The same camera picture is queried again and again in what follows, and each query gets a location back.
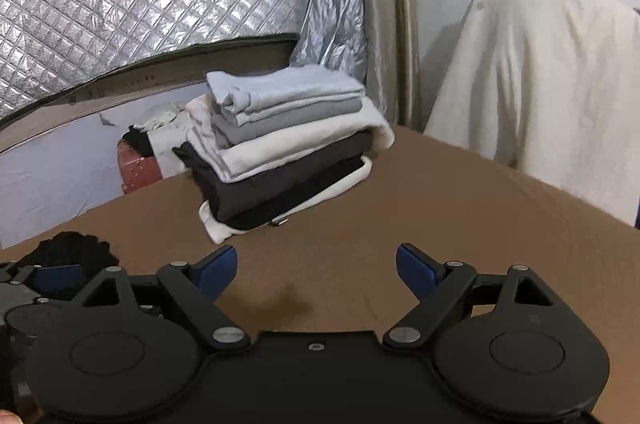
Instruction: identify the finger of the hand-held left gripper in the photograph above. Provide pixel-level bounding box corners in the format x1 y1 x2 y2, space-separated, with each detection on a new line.
10 264 84 303

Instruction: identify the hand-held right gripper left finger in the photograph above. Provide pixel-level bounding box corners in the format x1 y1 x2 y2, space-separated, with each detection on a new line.
70 245 252 352

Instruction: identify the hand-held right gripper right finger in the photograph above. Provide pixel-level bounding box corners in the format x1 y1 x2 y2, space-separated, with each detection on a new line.
382 244 568 351

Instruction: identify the black knit garment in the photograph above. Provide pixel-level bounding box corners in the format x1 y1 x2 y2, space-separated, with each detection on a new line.
19 231 121 303

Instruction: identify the white printed t-shirt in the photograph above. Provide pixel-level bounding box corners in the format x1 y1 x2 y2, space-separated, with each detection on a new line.
206 65 367 128

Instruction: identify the black folded garment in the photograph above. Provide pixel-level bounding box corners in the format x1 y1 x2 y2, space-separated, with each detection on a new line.
172 129 377 233

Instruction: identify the red perforated box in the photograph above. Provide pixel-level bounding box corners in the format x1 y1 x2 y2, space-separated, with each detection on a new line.
117 139 167 196

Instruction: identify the small black cloth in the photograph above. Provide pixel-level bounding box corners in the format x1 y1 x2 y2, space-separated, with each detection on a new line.
122 125 155 157

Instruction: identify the cream folded garment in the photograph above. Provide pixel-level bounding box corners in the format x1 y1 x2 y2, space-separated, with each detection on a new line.
185 94 397 184

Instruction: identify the white crumpled cloth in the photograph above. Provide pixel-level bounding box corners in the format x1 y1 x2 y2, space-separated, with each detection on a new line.
132 101 194 133

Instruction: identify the grey folded garment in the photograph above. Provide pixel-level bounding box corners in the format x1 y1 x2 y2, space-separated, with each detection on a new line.
210 96 364 150

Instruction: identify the brown wooden ledge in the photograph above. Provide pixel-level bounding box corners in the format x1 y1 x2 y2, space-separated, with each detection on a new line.
0 33 302 155

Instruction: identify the cream draped cloth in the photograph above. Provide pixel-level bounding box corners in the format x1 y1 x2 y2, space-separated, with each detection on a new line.
424 0 640 226

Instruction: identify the beige curtain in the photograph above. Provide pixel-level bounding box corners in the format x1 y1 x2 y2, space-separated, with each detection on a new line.
350 0 424 131

